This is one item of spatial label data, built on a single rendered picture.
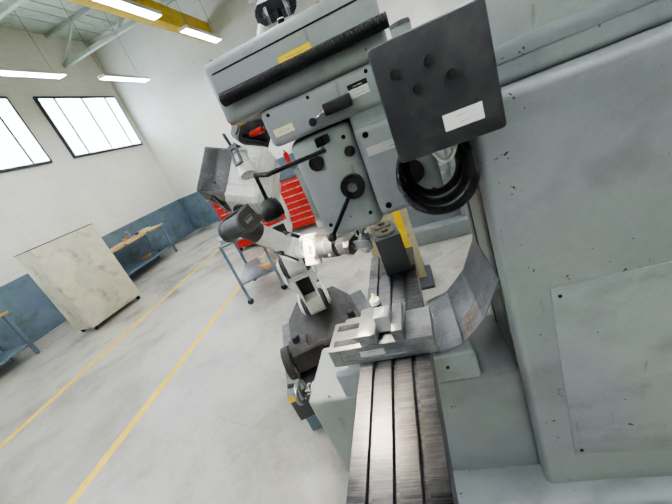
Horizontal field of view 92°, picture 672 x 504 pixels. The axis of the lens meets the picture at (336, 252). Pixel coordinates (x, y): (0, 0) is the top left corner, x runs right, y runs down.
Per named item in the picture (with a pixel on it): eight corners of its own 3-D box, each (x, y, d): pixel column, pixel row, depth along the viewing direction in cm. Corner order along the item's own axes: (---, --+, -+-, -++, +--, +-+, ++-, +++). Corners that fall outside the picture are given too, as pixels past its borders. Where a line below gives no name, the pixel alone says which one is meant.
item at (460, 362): (345, 399, 123) (334, 376, 119) (354, 338, 154) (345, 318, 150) (482, 378, 109) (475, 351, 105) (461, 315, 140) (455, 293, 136)
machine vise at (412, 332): (334, 368, 111) (322, 343, 107) (342, 338, 124) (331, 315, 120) (438, 352, 100) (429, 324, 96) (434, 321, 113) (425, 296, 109)
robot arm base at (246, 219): (237, 248, 140) (214, 236, 133) (244, 224, 146) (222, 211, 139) (258, 237, 130) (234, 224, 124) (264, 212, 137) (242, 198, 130)
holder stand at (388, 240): (387, 276, 153) (373, 239, 146) (380, 258, 173) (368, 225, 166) (411, 268, 152) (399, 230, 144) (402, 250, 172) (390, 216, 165)
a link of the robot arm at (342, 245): (344, 238, 108) (316, 243, 114) (354, 263, 111) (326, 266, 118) (358, 222, 117) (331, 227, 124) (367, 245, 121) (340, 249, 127)
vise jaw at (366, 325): (360, 347, 104) (356, 337, 103) (365, 318, 118) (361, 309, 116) (378, 344, 102) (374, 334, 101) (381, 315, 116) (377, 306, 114)
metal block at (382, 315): (378, 333, 106) (372, 318, 104) (379, 321, 111) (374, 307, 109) (393, 330, 105) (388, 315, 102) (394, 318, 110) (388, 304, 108)
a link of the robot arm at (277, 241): (287, 260, 156) (247, 245, 141) (296, 235, 158) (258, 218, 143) (301, 264, 148) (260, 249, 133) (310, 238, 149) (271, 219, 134)
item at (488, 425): (355, 491, 151) (305, 402, 129) (361, 428, 179) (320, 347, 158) (546, 478, 128) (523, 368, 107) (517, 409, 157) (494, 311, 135)
